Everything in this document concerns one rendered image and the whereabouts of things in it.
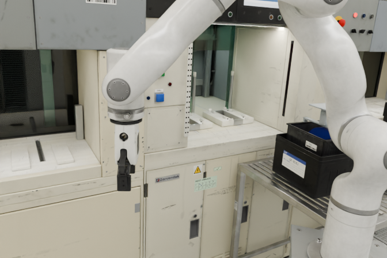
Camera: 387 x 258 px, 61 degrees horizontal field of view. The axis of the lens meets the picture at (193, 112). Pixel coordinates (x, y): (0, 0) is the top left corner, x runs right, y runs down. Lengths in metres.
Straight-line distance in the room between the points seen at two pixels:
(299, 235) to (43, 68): 1.24
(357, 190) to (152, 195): 0.83
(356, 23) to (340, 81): 1.18
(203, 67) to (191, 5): 1.70
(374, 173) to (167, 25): 0.56
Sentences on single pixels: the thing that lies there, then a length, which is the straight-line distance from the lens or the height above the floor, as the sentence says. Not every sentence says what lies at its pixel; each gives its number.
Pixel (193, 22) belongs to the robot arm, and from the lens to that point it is 0.71.
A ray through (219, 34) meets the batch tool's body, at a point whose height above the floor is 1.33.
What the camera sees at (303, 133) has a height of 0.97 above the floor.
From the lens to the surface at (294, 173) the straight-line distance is 1.44.
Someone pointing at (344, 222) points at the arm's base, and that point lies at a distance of 0.97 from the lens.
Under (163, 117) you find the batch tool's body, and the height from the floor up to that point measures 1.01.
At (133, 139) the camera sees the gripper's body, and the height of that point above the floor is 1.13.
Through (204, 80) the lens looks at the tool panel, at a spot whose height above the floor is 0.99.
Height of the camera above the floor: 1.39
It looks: 15 degrees down
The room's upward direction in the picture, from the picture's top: 3 degrees clockwise
